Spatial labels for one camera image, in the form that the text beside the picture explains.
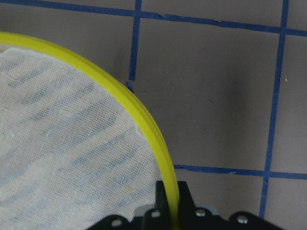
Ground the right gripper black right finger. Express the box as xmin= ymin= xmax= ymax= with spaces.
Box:
xmin=178 ymin=181 xmax=197 ymax=230

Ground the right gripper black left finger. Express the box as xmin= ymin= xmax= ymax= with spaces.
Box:
xmin=142 ymin=181 xmax=171 ymax=230

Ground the yellow top steamer layer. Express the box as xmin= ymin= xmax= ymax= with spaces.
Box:
xmin=0 ymin=32 xmax=179 ymax=230

